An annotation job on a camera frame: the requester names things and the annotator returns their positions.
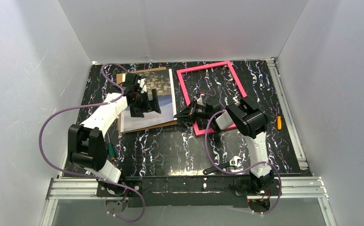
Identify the green handled screwdriver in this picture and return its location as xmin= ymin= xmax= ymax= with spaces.
xmin=108 ymin=142 xmax=116 ymax=161

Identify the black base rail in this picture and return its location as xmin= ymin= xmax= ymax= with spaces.
xmin=97 ymin=175 xmax=280 ymax=208

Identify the orange handled screwdriver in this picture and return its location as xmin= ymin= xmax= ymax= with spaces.
xmin=277 ymin=115 xmax=282 ymax=130

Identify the pink photo frame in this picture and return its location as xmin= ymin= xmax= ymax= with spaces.
xmin=176 ymin=60 xmax=247 ymax=137

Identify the aluminium side rail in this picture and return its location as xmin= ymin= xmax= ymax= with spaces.
xmin=266 ymin=58 xmax=329 ymax=199

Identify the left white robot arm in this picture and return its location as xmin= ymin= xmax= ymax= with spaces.
xmin=68 ymin=73 xmax=161 ymax=183

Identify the black adjustable wrench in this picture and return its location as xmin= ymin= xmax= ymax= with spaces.
xmin=203 ymin=156 xmax=242 ymax=175

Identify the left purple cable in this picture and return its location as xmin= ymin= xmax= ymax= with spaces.
xmin=39 ymin=63 xmax=146 ymax=223

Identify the landscape photo print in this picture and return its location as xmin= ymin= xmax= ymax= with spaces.
xmin=118 ymin=67 xmax=177 ymax=134

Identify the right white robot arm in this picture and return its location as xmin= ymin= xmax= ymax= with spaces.
xmin=174 ymin=94 xmax=274 ymax=194

